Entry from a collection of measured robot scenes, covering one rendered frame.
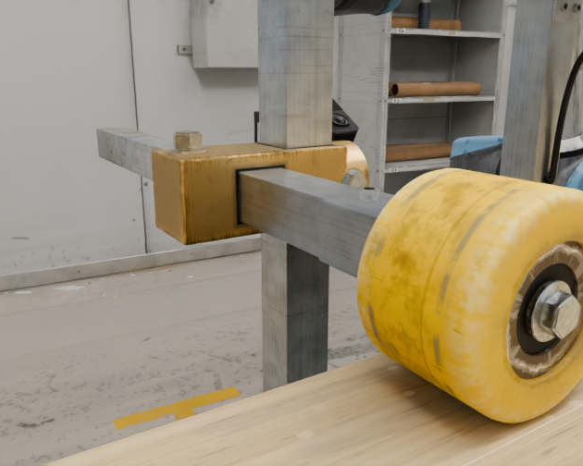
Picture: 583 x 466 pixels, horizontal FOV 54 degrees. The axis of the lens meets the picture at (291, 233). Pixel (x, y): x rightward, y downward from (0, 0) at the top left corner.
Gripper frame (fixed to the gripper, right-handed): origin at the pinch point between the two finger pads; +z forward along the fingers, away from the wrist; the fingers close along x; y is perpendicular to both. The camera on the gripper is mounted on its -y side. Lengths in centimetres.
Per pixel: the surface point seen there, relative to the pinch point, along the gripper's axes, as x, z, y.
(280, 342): 22.3, -1.9, -32.4
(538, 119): -2.7, -16.1, -32.3
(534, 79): -2.7, -19.4, -31.4
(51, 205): -1, 50, 228
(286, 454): 33, -9, -50
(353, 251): 26, -13, -45
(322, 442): 31, -9, -50
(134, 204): -41, 54, 226
